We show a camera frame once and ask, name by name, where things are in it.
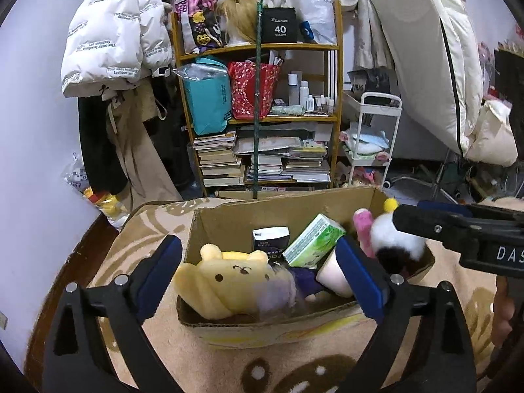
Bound black hanging bag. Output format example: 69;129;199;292
143;77;196;192

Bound green pole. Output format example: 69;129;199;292
251;0;265;201

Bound stack of books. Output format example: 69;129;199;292
192;130;247;187

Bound cardboard box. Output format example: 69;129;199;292
176;184;437;351

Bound green tissue packet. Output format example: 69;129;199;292
282;213;347;269

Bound white puffer jacket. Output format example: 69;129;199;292
61;0;173;98

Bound clear bag of toys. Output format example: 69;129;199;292
61;153;124;231

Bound blue white soft toy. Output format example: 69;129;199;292
341;128;390;159

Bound black hanging garment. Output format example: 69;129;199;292
77;93;130;196

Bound black paper bag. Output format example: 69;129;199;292
347;67;392;95

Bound printed tote bag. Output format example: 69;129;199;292
174;0;225;55

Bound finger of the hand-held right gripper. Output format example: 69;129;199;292
392;203;484;250
416;199;524;222

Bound cream curtain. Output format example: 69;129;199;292
351;0;394;73

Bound blonde wig head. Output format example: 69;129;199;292
215;0;260;47

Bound yellow bear plush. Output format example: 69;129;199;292
171;243;271;321

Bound beige trousers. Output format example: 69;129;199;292
104;77;183;212

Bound pile of books and papers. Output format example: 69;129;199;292
235;125;332;183

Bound white mattress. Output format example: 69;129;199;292
369;0;484;159

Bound person's right hand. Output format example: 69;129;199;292
491;276;517;351

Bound wooden bookshelf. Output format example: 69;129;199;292
169;0;344;198

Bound white cup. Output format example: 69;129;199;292
316;248;355;298

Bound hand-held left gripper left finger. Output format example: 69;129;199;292
41;234;184;393

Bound red gift bag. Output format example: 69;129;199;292
227;61;283;121

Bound row of white bottles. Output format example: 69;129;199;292
287;72;336;114

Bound heap of small plush toys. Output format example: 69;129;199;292
347;165;380;188

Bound white fluffy pom keychain plush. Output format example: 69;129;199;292
368;197;429;276

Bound teal shopping bag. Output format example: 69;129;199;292
174;56;234;136

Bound black marker set box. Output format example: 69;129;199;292
260;7;298;45

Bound long flat cardboard package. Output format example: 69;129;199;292
216;186;316;199

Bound purple haired doll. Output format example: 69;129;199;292
251;264;333;321

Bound pink plush toy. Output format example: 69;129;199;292
352;208;376;259

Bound white plastic bag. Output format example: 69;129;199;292
292;0;337;46

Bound metal chair base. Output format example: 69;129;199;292
384;155;460;206

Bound beige patterned blanket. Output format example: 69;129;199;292
87;196;524;393

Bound small black box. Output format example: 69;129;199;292
251;226;291;261

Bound cream duvet bundle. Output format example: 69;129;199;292
466;100;519;169

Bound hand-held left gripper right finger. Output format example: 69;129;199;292
333;235;479;393

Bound green cloth pouch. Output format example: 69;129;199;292
271;104;306;116

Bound white trolley cart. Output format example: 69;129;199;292
337;92;404;191

